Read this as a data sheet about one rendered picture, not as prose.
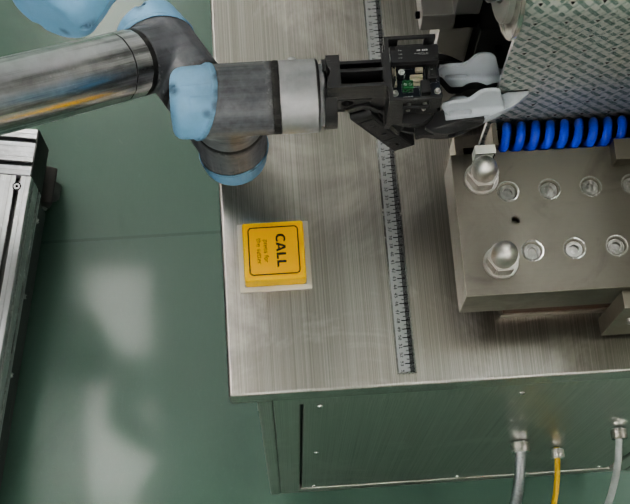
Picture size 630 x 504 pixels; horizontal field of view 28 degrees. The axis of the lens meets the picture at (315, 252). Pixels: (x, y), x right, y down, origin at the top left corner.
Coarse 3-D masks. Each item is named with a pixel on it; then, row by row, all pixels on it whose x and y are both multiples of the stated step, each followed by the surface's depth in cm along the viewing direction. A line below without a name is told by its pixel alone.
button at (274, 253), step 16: (256, 224) 143; (272, 224) 143; (288, 224) 143; (256, 240) 142; (272, 240) 142; (288, 240) 142; (256, 256) 142; (272, 256) 142; (288, 256) 142; (304, 256) 142; (256, 272) 141; (272, 272) 141; (288, 272) 141; (304, 272) 141
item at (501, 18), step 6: (504, 0) 115; (510, 0) 114; (492, 6) 121; (498, 6) 118; (504, 6) 115; (510, 6) 114; (498, 12) 119; (504, 12) 116; (510, 12) 115; (498, 18) 119; (504, 18) 116; (510, 18) 116
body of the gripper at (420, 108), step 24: (384, 48) 124; (408, 48) 124; (432, 48) 124; (336, 72) 123; (360, 72) 123; (384, 72) 123; (408, 72) 125; (432, 72) 124; (336, 96) 124; (360, 96) 125; (384, 96) 125; (408, 96) 124; (432, 96) 122; (336, 120) 126; (384, 120) 128; (408, 120) 128
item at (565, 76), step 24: (528, 48) 121; (552, 48) 121; (576, 48) 121; (600, 48) 122; (624, 48) 122; (504, 72) 125; (528, 72) 126; (552, 72) 126; (576, 72) 126; (600, 72) 127; (624, 72) 127; (528, 96) 131; (552, 96) 131; (576, 96) 132; (600, 96) 132; (624, 96) 132; (504, 120) 136
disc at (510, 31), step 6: (516, 0) 114; (522, 0) 112; (516, 6) 114; (522, 6) 112; (516, 12) 114; (522, 12) 113; (516, 18) 114; (522, 18) 113; (504, 24) 120; (510, 24) 117; (516, 24) 114; (504, 30) 120; (510, 30) 117; (516, 30) 115; (504, 36) 120; (510, 36) 117; (516, 36) 116
